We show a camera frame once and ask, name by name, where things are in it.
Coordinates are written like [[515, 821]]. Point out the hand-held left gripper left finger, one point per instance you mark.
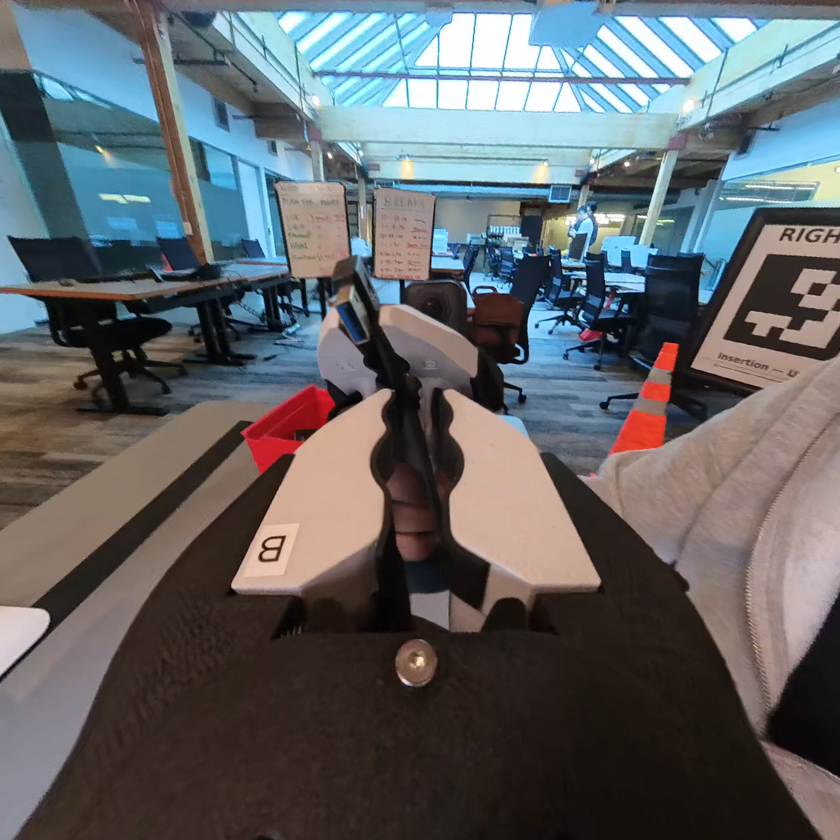
[[321, 512]]

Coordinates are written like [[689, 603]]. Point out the black white marker sign board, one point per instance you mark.
[[754, 295]]

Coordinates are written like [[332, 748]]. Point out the handwritten plan whiteboard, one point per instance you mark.
[[312, 229]]

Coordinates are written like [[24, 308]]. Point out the person's grey zip hoodie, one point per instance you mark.
[[722, 623]]

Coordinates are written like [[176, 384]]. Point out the handwritten schedule whiteboard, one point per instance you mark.
[[403, 236]]

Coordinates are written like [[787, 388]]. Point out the red plastic bin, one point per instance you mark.
[[282, 433]]

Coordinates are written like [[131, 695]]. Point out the black office chair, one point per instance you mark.
[[669, 308], [177, 253], [528, 282], [600, 295], [59, 262]]

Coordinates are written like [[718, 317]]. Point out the brown office chair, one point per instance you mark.
[[499, 321]]

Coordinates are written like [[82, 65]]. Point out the white sign stand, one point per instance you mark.
[[19, 633]]

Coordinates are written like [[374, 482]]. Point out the person's right hand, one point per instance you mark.
[[407, 512]]

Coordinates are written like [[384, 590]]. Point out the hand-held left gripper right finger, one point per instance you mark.
[[518, 512]]

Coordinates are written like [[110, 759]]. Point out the orange traffic cone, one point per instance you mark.
[[646, 420]]

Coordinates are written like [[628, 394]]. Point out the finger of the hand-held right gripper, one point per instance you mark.
[[341, 361], [439, 354]]

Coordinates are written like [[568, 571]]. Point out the wooden support post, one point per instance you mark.
[[174, 131]]

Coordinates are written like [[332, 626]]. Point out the wooden desk with black legs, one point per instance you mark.
[[262, 266], [98, 290]]

